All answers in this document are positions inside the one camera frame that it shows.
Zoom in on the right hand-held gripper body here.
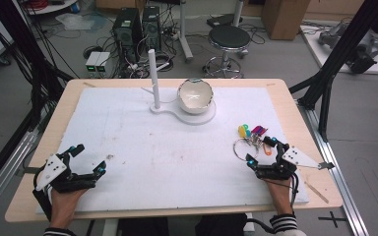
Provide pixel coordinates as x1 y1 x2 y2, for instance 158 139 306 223
255 146 336 181

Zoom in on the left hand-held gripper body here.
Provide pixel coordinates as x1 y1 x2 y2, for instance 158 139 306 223
33 152 97 195

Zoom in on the key bunch with coloured tags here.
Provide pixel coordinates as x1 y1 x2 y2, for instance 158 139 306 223
232 123 274 162

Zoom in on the person's left hand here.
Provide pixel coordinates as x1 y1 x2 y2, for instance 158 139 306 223
49 188 89 230

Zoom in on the person's right hand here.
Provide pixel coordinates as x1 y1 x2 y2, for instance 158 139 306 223
264 178 295 219

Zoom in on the thin wooden stick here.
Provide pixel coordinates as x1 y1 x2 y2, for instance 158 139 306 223
304 181 330 205

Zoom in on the white table cloth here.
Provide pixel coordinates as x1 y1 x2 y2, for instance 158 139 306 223
34 86 310 214

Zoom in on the white eggshell-shaped bowl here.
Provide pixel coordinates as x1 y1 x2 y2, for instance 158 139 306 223
176 77 216 115

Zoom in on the white box with green light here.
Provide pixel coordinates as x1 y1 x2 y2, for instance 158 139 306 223
85 51 101 74
94 51 111 74

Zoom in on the person's legs dark clothing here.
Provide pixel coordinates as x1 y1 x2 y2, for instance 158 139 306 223
117 212 249 236

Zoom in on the white stand with pole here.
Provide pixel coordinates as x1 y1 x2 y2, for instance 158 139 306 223
140 48 218 127

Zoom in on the black round stool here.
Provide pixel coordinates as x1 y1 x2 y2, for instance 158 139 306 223
202 25 252 80

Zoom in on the white platform with grey machine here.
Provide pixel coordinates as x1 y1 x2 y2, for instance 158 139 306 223
299 20 378 76

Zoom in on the brown cardboard box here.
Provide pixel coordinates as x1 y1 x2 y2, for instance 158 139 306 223
261 0 312 41

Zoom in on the clear plastic bag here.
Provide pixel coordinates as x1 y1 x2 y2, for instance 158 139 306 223
55 12 95 31

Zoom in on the black computer tower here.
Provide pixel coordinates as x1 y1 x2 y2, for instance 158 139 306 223
141 5 162 52
112 7 143 63

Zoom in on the flat black device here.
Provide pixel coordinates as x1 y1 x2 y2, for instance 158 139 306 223
206 14 244 29

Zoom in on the white desk leg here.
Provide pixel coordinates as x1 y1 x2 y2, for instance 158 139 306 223
177 0 194 64

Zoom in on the white round table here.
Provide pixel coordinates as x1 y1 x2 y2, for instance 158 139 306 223
25 0 80 16

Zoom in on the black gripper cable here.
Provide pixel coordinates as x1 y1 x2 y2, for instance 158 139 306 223
245 172 300 234

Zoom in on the aluminium rail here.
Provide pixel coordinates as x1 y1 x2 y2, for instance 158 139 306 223
296 99 371 236
0 130 39 224

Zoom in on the black metal frame post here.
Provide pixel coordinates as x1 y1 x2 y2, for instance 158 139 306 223
288 0 378 143
0 0 75 132

